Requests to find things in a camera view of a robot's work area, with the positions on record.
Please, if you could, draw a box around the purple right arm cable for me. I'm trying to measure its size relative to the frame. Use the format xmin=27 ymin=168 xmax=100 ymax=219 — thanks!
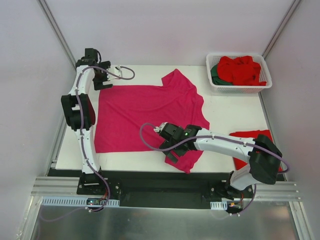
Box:
xmin=138 ymin=123 xmax=291 ymax=214

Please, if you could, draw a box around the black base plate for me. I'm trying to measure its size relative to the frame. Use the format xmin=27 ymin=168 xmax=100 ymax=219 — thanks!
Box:
xmin=48 ymin=169 xmax=253 ymax=210

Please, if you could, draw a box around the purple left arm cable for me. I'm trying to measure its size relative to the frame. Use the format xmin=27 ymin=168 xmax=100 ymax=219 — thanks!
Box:
xmin=39 ymin=50 xmax=136 ymax=222

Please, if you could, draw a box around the aluminium frame rail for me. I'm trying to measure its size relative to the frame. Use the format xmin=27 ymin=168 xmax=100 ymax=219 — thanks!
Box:
xmin=31 ymin=176 xmax=303 ymax=209

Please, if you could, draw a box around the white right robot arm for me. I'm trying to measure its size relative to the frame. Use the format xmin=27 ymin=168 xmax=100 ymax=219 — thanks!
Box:
xmin=154 ymin=122 xmax=282 ymax=200

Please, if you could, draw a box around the green t shirt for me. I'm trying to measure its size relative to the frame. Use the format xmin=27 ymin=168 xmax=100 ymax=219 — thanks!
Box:
xmin=210 ymin=64 xmax=233 ymax=86

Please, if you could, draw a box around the red crumpled t shirt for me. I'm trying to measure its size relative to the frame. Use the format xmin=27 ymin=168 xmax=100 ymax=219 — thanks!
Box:
xmin=217 ymin=55 xmax=267 ymax=86

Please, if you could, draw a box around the white plastic laundry basket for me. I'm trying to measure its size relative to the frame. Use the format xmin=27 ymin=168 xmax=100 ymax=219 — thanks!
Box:
xmin=205 ymin=52 xmax=273 ymax=94

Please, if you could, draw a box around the pink t shirt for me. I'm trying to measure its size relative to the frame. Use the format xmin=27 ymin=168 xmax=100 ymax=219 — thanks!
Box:
xmin=93 ymin=68 xmax=211 ymax=174

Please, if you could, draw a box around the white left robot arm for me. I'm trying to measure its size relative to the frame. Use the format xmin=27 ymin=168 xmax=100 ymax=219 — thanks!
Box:
xmin=61 ymin=48 xmax=113 ymax=200

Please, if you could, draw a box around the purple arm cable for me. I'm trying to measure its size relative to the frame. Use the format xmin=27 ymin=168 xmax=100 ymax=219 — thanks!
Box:
xmin=138 ymin=123 xmax=291 ymax=214
xmin=39 ymin=50 xmax=136 ymax=222

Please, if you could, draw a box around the folded red t shirt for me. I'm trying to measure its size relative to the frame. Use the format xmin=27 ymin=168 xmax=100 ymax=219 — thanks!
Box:
xmin=229 ymin=129 xmax=275 ymax=173

